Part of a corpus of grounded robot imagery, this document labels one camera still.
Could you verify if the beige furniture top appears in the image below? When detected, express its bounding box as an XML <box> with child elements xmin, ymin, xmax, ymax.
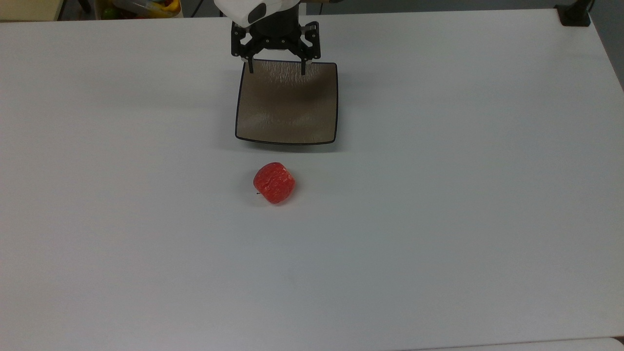
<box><xmin>0</xmin><ymin>0</ymin><xmax>65</xmax><ymax>22</ymax></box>

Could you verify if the box of toy fruit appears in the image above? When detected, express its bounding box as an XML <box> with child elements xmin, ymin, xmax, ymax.
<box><xmin>95</xmin><ymin>0</ymin><xmax>184</xmax><ymax>20</ymax></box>

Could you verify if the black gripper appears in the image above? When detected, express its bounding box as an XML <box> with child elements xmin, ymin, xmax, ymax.
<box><xmin>231</xmin><ymin>11</ymin><xmax>321</xmax><ymax>76</ymax></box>

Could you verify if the black clamped camera stand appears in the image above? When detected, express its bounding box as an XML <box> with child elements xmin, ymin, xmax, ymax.
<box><xmin>554</xmin><ymin>0</ymin><xmax>593</xmax><ymax>27</ymax></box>

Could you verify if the red apple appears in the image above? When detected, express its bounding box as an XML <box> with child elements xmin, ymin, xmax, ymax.
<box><xmin>253</xmin><ymin>162</ymin><xmax>296</xmax><ymax>205</ymax></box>

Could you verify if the square brown ceramic plate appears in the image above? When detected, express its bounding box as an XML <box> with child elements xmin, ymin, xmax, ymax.
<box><xmin>234</xmin><ymin>59</ymin><xmax>339</xmax><ymax>146</ymax></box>

